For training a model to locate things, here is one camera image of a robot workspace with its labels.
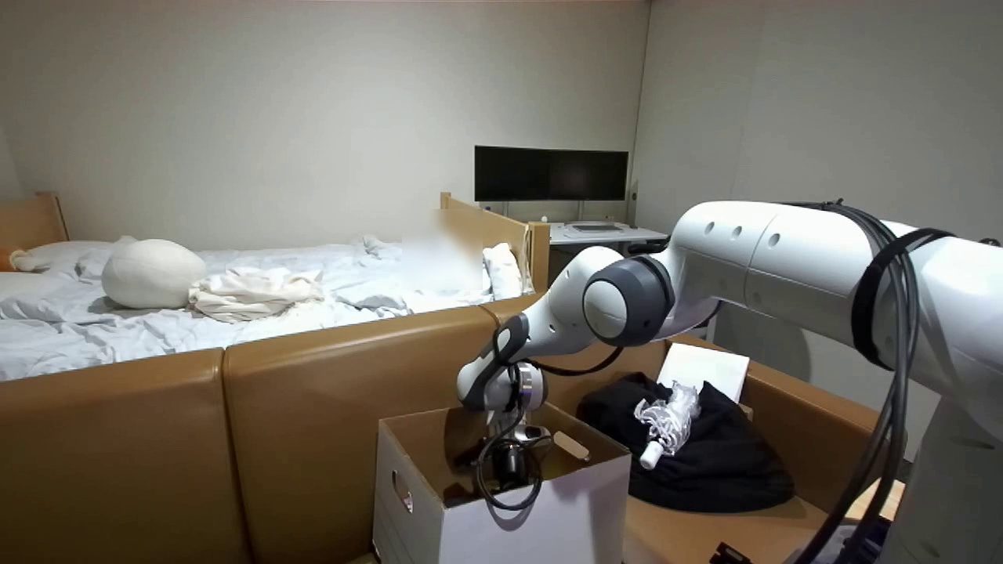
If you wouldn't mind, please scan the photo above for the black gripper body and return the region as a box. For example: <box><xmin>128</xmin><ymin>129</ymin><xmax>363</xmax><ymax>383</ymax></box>
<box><xmin>471</xmin><ymin>407</ymin><xmax>559</xmax><ymax>494</ymax></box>

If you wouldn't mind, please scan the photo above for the umbrella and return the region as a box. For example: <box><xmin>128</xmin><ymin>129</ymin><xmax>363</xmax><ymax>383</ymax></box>
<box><xmin>633</xmin><ymin>379</ymin><xmax>706</xmax><ymax>474</ymax></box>

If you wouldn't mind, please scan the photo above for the white cardboard box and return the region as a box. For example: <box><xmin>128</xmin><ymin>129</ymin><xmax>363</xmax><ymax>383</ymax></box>
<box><xmin>369</xmin><ymin>402</ymin><xmax>633</xmax><ymax>564</ymax></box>

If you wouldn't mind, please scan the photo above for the white paper sheet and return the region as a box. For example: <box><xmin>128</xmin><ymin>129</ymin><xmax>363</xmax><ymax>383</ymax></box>
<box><xmin>656</xmin><ymin>342</ymin><xmax>751</xmax><ymax>405</ymax></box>

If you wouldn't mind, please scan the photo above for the black cloth pile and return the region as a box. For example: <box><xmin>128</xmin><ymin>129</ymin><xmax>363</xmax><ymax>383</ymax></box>
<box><xmin>578</xmin><ymin>370</ymin><xmax>795</xmax><ymax>517</ymax></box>

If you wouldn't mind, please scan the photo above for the white desk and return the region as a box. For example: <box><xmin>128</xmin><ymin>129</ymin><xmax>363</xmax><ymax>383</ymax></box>
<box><xmin>544</xmin><ymin>216</ymin><xmax>671</xmax><ymax>254</ymax></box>

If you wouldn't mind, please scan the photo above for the grey rounded chair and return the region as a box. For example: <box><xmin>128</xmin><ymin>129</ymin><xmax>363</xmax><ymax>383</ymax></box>
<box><xmin>714</xmin><ymin>304</ymin><xmax>815</xmax><ymax>386</ymax></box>

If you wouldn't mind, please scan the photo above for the black computer monitor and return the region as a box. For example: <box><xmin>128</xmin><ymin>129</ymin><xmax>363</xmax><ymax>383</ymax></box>
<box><xmin>472</xmin><ymin>144</ymin><xmax>633</xmax><ymax>207</ymax></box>

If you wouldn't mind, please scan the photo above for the cream crumpled cloth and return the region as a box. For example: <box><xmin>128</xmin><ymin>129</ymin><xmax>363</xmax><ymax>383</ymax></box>
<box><xmin>185</xmin><ymin>265</ymin><xmax>327</xmax><ymax>326</ymax></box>

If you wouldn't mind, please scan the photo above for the tan leather sofa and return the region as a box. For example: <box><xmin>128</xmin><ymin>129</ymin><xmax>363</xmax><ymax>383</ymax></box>
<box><xmin>0</xmin><ymin>293</ymin><xmax>911</xmax><ymax>564</ymax></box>

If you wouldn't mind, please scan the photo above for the round white pillow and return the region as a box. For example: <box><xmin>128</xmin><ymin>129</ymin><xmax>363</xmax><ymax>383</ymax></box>
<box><xmin>101</xmin><ymin>234</ymin><xmax>210</xmax><ymax>312</ymax></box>

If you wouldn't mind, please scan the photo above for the flat white pillow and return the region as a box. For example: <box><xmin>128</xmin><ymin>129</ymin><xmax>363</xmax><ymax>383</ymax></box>
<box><xmin>6</xmin><ymin>239</ymin><xmax>120</xmax><ymax>277</ymax></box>

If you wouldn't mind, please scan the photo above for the wooden bed frame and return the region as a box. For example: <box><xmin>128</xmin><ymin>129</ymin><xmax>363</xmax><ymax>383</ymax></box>
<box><xmin>0</xmin><ymin>189</ymin><xmax>555</xmax><ymax>296</ymax></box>

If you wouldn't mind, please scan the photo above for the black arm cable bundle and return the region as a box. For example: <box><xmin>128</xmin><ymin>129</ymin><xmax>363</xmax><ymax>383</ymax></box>
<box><xmin>792</xmin><ymin>196</ymin><xmax>1003</xmax><ymax>564</ymax></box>

